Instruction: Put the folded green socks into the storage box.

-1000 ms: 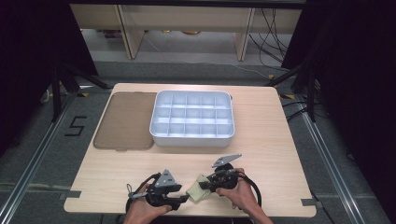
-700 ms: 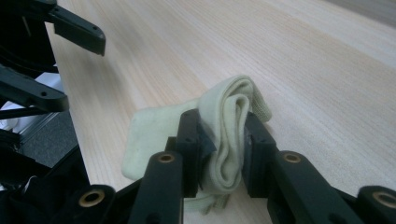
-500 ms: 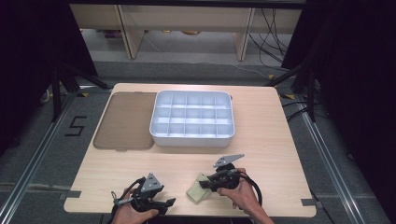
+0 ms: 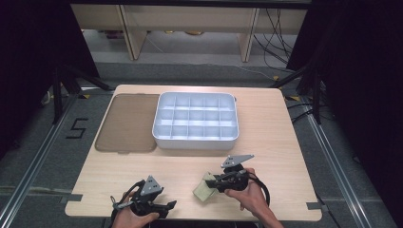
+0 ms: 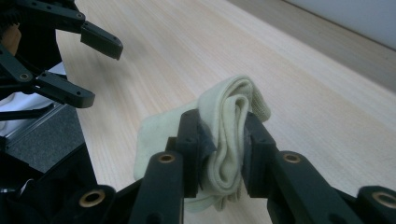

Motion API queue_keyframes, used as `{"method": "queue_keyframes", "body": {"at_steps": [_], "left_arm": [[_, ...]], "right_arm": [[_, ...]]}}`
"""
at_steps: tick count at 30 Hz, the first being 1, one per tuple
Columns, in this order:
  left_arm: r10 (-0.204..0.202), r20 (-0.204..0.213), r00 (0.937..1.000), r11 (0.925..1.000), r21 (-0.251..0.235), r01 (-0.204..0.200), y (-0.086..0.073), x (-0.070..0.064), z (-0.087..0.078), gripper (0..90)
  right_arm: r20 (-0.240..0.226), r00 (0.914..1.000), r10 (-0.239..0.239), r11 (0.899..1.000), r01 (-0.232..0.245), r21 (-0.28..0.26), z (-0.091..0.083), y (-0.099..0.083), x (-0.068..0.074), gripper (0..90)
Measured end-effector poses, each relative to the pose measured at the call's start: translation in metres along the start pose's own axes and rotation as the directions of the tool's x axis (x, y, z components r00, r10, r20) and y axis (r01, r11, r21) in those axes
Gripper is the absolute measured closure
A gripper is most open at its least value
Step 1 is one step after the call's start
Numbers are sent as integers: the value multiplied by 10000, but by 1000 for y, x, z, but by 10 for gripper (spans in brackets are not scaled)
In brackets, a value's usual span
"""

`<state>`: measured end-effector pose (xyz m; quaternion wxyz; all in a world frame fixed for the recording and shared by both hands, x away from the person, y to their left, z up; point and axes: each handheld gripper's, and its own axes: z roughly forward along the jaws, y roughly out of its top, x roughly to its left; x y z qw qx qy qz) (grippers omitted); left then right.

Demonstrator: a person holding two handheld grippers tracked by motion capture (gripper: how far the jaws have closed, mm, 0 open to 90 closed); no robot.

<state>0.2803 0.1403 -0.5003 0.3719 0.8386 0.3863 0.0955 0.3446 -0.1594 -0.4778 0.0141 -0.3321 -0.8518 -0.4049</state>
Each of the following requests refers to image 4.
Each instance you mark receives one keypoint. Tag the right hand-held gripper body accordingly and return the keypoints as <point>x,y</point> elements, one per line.
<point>236,182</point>

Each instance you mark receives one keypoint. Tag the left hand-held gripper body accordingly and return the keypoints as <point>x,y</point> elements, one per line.
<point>147,202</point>

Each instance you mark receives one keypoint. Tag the pale green sock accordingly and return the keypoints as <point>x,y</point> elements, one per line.
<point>202,191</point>

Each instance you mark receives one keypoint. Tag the person's left hand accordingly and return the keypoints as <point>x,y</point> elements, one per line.
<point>131,220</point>

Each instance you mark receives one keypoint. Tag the person's right hand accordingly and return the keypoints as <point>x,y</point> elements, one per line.
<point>253,199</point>

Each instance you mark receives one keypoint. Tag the white divided storage box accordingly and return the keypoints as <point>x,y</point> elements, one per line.
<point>195,122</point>

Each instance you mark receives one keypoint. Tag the grey tape strip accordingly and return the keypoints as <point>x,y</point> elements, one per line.
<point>71,198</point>
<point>316,205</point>

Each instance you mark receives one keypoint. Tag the brown translucent lid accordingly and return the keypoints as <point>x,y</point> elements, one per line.
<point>128,123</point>

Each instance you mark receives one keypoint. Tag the yellow floor tape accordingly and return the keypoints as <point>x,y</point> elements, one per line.
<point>85,96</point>
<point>293,98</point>

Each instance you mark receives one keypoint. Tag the black metal stand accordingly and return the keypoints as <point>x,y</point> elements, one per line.
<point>57,95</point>
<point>316,95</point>

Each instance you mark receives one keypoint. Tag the black curtain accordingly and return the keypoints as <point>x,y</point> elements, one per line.
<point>28,47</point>
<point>364,79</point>

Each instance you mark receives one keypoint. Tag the aluminium floor rail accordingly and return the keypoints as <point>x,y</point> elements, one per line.
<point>335,164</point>
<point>34,164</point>

